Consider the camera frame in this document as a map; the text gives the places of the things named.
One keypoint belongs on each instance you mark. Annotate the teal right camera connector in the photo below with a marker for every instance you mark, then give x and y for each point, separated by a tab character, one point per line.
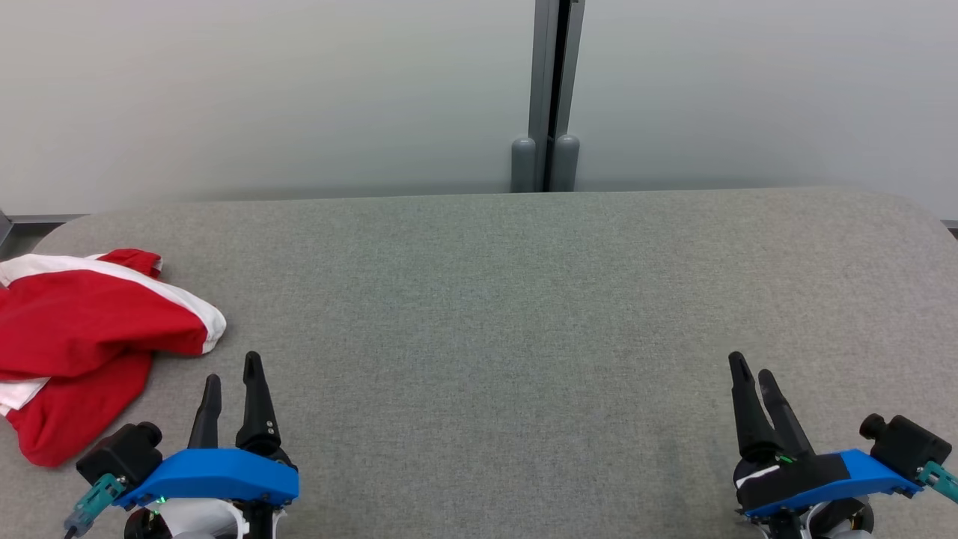
939	479

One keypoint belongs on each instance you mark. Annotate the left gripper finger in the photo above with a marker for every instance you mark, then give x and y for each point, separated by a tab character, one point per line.
258	419
208	419

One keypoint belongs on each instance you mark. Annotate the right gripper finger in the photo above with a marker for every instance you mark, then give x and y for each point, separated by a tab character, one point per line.
751	419
786	419

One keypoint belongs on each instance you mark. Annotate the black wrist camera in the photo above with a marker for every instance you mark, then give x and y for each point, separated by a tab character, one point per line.
120	453
905	445

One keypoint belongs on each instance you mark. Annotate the teal left camera connector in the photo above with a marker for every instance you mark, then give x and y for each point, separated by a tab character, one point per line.
97	498

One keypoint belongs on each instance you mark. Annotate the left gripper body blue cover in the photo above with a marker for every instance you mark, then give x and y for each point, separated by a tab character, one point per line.
217	475

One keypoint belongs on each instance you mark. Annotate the red white-striped shorts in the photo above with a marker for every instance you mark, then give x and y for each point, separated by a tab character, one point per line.
90	322

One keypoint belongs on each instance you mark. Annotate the grey rounded post foot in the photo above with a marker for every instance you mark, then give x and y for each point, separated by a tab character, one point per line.
523	165
566	163

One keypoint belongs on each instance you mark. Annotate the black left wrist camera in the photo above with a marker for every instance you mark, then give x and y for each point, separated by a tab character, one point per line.
120	453

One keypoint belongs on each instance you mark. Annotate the teal camera connector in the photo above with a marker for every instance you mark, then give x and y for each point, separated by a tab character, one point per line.
97	498
939	479

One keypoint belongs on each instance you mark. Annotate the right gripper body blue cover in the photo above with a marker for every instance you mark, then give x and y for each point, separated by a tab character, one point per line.
861	471

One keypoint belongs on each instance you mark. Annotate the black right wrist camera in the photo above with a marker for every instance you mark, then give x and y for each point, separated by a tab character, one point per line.
905	445

